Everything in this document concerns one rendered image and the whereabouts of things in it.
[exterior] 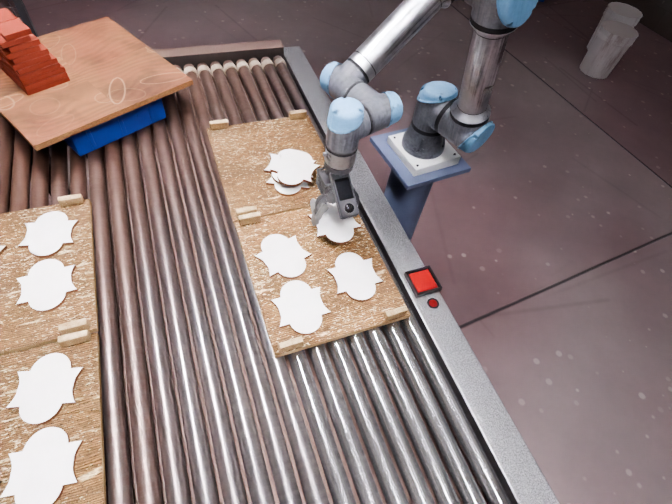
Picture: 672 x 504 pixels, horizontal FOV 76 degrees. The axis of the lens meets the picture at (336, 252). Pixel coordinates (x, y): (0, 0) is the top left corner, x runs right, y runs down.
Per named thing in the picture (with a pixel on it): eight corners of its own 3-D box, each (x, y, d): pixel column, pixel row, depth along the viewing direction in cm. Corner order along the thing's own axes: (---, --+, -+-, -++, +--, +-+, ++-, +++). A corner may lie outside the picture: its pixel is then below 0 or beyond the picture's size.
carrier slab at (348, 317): (350, 201, 130) (350, 198, 129) (409, 317, 108) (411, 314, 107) (234, 225, 120) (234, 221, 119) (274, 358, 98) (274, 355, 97)
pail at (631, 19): (615, 63, 394) (642, 22, 364) (582, 52, 399) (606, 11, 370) (617, 49, 411) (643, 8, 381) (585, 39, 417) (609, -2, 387)
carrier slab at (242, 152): (307, 118, 152) (308, 114, 150) (349, 201, 130) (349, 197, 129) (206, 131, 142) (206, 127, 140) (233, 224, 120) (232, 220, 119)
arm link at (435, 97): (429, 106, 149) (439, 70, 138) (457, 127, 144) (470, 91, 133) (404, 118, 145) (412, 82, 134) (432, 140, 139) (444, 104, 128)
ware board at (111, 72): (108, 21, 156) (107, 16, 155) (193, 84, 139) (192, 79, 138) (-44, 67, 132) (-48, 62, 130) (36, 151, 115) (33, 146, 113)
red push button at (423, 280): (426, 271, 118) (428, 268, 117) (436, 289, 115) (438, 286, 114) (407, 276, 116) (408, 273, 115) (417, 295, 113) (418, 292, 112)
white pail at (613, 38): (569, 65, 383) (594, 22, 353) (591, 59, 394) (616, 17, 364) (595, 83, 369) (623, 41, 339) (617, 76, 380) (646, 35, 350)
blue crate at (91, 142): (117, 76, 154) (108, 49, 146) (169, 118, 144) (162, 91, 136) (29, 109, 139) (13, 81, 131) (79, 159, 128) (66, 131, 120)
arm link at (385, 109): (377, 75, 102) (341, 89, 97) (409, 99, 97) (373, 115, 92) (371, 104, 108) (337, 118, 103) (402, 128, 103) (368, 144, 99)
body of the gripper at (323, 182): (341, 180, 116) (346, 144, 107) (353, 202, 112) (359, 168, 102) (314, 185, 114) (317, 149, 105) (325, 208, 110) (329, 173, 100)
